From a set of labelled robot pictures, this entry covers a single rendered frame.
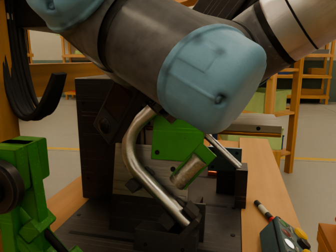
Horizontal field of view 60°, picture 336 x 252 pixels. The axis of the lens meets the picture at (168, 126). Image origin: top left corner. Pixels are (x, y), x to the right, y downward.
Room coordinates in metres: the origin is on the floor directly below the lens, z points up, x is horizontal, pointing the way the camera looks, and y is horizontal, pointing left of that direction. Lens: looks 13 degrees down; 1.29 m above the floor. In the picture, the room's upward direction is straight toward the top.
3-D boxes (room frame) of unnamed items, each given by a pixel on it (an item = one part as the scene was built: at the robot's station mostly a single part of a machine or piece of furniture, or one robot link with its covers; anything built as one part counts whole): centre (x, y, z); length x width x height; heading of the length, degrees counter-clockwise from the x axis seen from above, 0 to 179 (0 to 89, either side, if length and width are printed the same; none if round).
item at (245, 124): (0.81, -0.10, 1.11); 0.39 x 0.16 x 0.03; 77
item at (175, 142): (0.66, -0.03, 1.17); 0.13 x 0.12 x 0.20; 167
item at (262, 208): (0.66, -0.25, 0.91); 0.13 x 0.02 x 0.02; 8
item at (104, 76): (0.89, 0.12, 1.07); 0.30 x 0.18 x 0.34; 167
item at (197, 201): (0.63, 0.02, 0.92); 0.22 x 0.11 x 0.11; 77
